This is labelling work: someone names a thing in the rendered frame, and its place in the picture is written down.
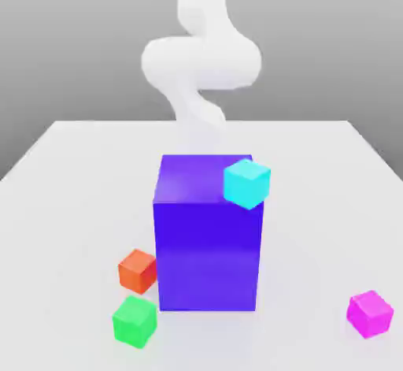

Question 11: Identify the small cyan cube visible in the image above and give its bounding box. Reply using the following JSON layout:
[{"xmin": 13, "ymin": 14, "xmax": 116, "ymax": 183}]
[{"xmin": 223, "ymin": 158, "xmax": 272, "ymax": 211}]

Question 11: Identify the small red cube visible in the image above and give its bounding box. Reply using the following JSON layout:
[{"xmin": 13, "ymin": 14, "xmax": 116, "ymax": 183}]
[{"xmin": 117, "ymin": 248, "xmax": 158, "ymax": 295}]

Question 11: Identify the small magenta cube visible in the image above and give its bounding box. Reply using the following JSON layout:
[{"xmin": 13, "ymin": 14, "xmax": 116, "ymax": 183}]
[{"xmin": 346, "ymin": 289, "xmax": 395, "ymax": 339}]

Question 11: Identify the large purple box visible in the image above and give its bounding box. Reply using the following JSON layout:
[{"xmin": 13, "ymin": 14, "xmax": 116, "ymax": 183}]
[{"xmin": 152, "ymin": 154, "xmax": 264, "ymax": 313}]

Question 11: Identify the small green cube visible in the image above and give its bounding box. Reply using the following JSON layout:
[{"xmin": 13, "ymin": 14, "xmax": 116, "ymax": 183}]
[{"xmin": 112, "ymin": 294, "xmax": 158, "ymax": 350}]

